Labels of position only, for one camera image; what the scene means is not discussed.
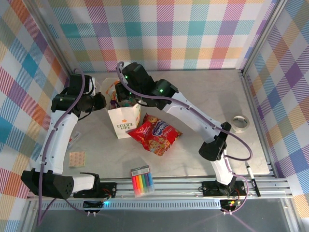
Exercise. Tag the white flower-print paper bag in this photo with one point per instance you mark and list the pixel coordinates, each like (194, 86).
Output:
(124, 120)

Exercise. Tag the large red snack bag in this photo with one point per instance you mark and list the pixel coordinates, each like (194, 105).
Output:
(154, 135)

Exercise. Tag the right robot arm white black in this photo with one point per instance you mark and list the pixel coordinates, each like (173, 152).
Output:
(193, 116)

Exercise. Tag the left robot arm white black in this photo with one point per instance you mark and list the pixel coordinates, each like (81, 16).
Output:
(58, 145)

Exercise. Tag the small clear plastic packet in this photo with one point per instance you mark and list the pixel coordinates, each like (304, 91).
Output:
(76, 139)

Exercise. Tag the beige adhesive patch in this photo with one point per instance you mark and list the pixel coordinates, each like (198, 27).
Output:
(77, 159)

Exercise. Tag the pack of coloured markers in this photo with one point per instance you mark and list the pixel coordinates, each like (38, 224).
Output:
(142, 181)

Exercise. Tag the roll of clear tape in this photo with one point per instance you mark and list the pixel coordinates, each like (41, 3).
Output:
(241, 131)

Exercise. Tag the black marker pen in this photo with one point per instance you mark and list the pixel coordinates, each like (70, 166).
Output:
(252, 178)

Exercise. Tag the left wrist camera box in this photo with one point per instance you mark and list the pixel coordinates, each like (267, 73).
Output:
(94, 83)

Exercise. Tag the aluminium frame post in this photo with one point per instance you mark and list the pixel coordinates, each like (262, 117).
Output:
(51, 36)
(262, 36)

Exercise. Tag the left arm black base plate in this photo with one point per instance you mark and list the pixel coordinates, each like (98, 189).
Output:
(108, 189)

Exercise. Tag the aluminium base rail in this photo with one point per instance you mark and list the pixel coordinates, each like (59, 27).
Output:
(173, 191)

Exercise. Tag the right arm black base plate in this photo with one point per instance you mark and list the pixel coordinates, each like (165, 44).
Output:
(210, 188)

